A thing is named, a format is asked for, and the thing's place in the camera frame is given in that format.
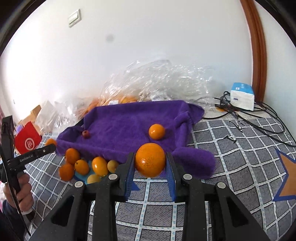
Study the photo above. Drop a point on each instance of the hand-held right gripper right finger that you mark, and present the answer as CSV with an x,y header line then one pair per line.
x,y
171,180

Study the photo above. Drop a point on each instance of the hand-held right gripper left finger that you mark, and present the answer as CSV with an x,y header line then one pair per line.
x,y
129,178

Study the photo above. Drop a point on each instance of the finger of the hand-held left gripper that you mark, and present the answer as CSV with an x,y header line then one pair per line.
x,y
46,149

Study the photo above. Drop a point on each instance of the small yellow-green fruit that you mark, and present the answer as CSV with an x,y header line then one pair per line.
x,y
112,165
93,179

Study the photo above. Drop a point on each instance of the large orange mandarin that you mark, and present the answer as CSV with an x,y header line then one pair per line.
x,y
150,160

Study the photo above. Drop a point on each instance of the purple towel-lined tray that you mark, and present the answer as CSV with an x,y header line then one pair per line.
x,y
124,120

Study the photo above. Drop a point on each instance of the person's left forearm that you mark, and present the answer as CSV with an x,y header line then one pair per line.
x,y
9,222

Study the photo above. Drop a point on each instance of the person's left hand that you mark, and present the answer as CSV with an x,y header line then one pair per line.
x,y
24,192

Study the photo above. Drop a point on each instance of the red paper bag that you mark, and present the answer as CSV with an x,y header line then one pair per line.
x,y
26,139

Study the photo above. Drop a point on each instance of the white plastic bag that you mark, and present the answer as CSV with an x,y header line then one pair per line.
x,y
45,115

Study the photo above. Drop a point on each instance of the small red fruit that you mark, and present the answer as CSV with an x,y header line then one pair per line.
x,y
85,134

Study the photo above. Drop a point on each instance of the checked grey blanket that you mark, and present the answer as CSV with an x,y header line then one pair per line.
x,y
231,173

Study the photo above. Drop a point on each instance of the crumpled clear plastic bag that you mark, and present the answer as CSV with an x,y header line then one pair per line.
x,y
166,78

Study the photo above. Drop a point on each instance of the blue white tissue pack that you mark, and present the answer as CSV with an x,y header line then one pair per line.
x,y
241,96

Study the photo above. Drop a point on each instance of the white light switch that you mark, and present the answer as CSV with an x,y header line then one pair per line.
x,y
74,18

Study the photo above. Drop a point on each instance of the brown wooden door frame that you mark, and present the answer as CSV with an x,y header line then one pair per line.
x,y
256,46

